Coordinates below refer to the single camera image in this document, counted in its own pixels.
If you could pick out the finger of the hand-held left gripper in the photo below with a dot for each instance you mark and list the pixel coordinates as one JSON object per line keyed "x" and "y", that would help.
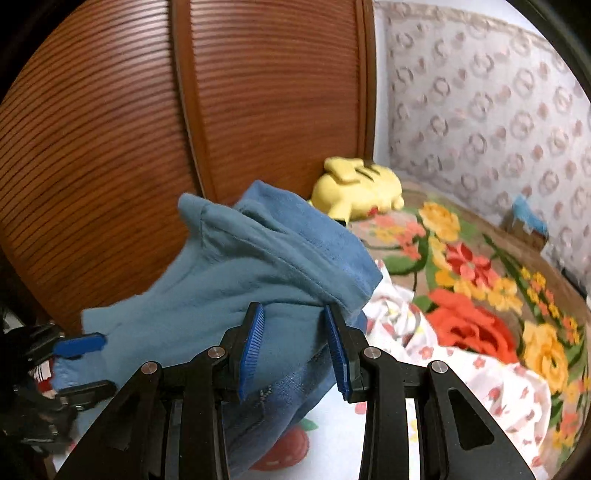
{"x": 81, "y": 346}
{"x": 87, "y": 393}

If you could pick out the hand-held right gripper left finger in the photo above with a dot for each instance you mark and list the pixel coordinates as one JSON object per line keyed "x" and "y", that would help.
{"x": 251, "y": 350}

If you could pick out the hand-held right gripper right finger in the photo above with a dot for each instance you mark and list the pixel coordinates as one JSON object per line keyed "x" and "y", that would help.
{"x": 336, "y": 350}

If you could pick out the blue-green pants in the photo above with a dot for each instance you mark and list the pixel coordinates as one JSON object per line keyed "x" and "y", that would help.
{"x": 207, "y": 277}

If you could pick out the blue denim jeans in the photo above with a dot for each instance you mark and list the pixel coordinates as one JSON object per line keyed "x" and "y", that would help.
{"x": 286, "y": 408}

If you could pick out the brown floral blanket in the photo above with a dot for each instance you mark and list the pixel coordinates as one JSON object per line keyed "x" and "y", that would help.
{"x": 466, "y": 318}

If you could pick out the white floral strawberry bed sheet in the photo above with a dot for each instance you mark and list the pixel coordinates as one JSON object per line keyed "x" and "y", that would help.
{"x": 485, "y": 383}

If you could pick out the yellow plush toy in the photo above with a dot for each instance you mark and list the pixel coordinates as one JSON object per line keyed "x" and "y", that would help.
{"x": 360, "y": 184}

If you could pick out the small blue-topped box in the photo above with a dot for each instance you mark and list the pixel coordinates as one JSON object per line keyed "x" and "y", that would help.
{"x": 526, "y": 226}

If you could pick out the circle print wall cloth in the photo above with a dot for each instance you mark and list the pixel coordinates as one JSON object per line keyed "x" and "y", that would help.
{"x": 485, "y": 115}

